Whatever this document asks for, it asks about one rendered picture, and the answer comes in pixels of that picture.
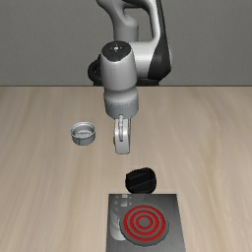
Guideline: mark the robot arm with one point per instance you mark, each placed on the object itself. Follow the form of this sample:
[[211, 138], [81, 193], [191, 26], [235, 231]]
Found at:
[[118, 75]]

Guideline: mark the grey ramekin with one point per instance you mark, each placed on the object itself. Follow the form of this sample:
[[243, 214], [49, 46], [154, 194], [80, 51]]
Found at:
[[82, 135]]

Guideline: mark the black rounded lump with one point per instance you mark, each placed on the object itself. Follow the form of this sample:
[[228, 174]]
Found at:
[[141, 180]]

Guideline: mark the grey stove plate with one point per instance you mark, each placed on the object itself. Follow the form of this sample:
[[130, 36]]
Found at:
[[164, 206]]

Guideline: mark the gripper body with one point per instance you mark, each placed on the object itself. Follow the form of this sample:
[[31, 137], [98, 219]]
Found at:
[[122, 144]]

